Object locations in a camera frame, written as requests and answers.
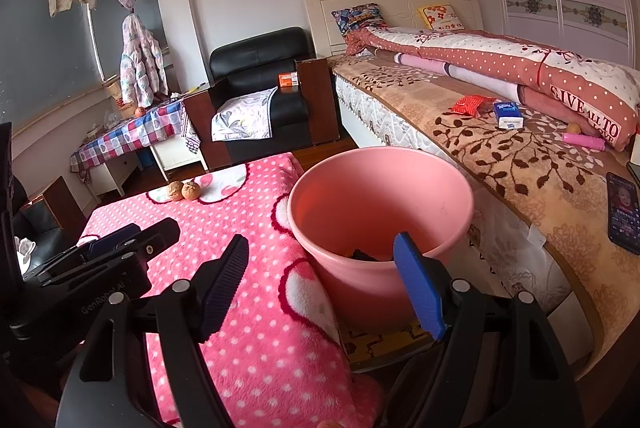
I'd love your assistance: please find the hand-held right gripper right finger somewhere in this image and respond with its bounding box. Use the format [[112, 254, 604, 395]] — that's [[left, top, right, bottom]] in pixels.
[[387, 232, 586, 428]]

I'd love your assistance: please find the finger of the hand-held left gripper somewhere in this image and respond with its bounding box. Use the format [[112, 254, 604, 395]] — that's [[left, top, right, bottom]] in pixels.
[[22, 218, 181, 283], [87, 224, 142, 259]]

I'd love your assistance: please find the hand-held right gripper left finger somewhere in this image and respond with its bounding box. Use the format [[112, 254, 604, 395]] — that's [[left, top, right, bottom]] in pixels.
[[55, 234, 250, 428]]

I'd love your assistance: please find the black foam net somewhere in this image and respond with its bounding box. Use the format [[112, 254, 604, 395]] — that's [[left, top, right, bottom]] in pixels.
[[349, 248, 397, 263]]

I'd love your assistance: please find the pink plastic bucket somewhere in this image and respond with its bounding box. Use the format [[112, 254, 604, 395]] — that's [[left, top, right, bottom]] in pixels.
[[287, 147, 475, 334]]

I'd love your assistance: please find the patterned cardboard box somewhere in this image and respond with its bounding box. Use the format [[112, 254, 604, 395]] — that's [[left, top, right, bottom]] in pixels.
[[339, 320, 443, 371]]

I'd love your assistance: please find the wooden side table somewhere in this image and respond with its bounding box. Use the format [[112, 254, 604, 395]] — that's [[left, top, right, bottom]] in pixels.
[[20, 175, 88, 233]]

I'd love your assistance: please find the white desk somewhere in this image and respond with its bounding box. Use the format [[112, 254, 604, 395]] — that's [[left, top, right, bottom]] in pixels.
[[90, 135, 208, 199]]

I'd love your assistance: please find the pink polka dot blanket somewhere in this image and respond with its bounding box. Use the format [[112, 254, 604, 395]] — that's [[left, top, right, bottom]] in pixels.
[[75, 153, 386, 428]]

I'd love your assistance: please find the black leather sofa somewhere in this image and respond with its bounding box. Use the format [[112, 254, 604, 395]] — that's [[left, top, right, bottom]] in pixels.
[[10, 178, 66, 279]]

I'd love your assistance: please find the patterned hanging cloth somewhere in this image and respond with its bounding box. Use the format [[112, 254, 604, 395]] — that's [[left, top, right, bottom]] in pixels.
[[180, 108, 202, 156]]

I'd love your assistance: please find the checked tablecloth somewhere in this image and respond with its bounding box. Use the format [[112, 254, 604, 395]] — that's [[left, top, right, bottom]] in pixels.
[[70, 100, 187, 173]]

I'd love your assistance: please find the brown paper bag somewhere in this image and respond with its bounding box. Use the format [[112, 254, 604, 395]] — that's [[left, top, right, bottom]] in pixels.
[[102, 76, 126, 109]]

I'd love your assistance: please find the white floral cushion cloth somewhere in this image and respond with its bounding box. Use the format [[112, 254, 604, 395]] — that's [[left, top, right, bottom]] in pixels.
[[211, 86, 278, 143]]

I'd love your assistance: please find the white quilted mattress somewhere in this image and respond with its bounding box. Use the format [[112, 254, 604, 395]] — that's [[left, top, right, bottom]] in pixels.
[[334, 75, 573, 309]]

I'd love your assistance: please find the bed with leaf blanket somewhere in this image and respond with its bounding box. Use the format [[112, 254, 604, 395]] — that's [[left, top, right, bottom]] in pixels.
[[327, 54, 640, 381]]

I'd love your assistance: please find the pastel puffer jacket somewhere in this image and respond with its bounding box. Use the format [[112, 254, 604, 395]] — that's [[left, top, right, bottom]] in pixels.
[[119, 14, 168, 107]]

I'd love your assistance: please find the red packet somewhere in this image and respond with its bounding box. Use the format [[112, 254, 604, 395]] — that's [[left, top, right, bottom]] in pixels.
[[449, 95, 493, 116]]

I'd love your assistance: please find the black leather armchair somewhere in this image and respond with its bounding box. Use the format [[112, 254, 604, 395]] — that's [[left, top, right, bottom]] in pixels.
[[209, 26, 313, 151]]

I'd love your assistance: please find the blue tissue pack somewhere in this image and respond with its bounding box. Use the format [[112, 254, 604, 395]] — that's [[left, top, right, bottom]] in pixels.
[[493, 101, 525, 131]]

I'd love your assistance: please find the grey window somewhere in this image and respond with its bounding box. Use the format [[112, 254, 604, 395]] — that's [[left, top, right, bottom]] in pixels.
[[0, 0, 168, 133]]

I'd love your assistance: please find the dark wooden side cabinet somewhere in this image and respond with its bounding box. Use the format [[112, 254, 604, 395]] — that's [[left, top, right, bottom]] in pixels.
[[295, 56, 341, 146]]

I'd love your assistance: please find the pink cylinder bottle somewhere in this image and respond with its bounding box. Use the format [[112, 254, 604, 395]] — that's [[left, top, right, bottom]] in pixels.
[[562, 133, 606, 152]]

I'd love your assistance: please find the black smartphone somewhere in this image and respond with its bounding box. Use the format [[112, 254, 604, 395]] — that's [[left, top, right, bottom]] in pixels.
[[606, 172, 640, 255]]

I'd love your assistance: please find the pink dotted quilt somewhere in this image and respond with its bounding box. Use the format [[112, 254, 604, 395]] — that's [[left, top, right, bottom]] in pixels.
[[345, 28, 640, 153]]

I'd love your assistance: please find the yellow floral pillow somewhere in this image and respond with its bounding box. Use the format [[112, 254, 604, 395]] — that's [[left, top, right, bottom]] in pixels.
[[417, 5, 468, 32]]

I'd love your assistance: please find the colourful printed pillow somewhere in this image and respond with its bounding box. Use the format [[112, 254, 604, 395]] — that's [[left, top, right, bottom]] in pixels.
[[331, 2, 388, 39]]

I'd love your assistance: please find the white bed headboard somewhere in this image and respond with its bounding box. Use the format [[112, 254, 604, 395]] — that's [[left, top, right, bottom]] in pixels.
[[301, 0, 485, 58]]

